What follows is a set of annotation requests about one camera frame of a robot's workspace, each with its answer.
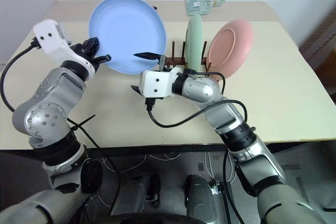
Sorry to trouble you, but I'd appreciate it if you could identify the pink plate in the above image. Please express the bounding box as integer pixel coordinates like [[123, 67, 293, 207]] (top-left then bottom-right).
[[206, 18, 255, 81]]

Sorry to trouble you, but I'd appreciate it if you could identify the black oval disc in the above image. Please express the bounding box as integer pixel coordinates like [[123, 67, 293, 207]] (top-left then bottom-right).
[[80, 159, 103, 194]]

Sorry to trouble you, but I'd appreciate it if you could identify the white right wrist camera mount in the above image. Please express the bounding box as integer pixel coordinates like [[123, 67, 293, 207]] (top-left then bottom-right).
[[139, 67, 183, 99]]

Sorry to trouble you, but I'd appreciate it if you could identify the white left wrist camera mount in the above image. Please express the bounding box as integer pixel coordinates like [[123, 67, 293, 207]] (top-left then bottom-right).
[[33, 19, 97, 79]]

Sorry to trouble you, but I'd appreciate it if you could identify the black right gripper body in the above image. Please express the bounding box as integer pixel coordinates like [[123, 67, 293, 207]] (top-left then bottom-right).
[[156, 54, 172, 72]]

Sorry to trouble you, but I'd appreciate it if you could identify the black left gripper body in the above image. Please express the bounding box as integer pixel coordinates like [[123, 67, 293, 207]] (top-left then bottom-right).
[[69, 37, 101, 63]]

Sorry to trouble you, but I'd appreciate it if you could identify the black zip tie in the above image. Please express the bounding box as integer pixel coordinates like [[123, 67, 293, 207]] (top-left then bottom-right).
[[68, 114, 97, 132]]

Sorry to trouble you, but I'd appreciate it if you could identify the green plate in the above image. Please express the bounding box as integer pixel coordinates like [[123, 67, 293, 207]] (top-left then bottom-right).
[[185, 15, 204, 70]]

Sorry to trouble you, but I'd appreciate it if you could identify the blue plate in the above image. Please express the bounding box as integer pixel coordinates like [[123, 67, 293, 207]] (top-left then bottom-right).
[[88, 0, 167, 75]]

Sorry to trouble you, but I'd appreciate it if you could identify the wooden dish rack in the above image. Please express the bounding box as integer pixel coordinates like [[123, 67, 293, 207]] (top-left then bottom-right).
[[164, 40, 212, 72]]

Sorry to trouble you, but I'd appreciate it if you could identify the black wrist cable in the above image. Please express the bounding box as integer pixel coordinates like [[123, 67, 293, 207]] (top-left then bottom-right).
[[0, 37, 40, 113], [145, 68, 250, 129]]

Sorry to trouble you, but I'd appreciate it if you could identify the white floor cable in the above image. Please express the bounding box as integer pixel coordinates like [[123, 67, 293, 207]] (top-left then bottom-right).
[[204, 152, 235, 183], [101, 152, 148, 174]]

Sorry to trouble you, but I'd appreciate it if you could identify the dark grey rounded leg cover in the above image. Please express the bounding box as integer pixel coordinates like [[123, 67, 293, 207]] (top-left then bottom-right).
[[185, 174, 233, 217], [110, 173, 161, 216]]

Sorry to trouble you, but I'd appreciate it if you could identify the black cable under right arm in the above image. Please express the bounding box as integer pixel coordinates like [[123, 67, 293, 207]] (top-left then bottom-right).
[[222, 150, 239, 224]]

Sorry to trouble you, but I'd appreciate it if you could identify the clear bag with metal parts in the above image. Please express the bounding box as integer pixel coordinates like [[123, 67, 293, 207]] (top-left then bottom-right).
[[185, 0, 213, 15]]

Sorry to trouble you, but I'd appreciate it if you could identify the dark brown furniture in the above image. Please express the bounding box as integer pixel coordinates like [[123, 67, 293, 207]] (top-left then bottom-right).
[[298, 6, 336, 89]]

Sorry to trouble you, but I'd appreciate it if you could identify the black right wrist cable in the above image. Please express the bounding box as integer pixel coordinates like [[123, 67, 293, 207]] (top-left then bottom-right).
[[145, 68, 250, 129]]

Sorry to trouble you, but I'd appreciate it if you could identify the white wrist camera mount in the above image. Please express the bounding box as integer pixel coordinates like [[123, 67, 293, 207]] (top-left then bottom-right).
[[33, 19, 97, 79], [139, 67, 183, 99]]

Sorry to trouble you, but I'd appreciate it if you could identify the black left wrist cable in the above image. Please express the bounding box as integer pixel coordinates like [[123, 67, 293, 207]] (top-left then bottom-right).
[[0, 37, 40, 113]]

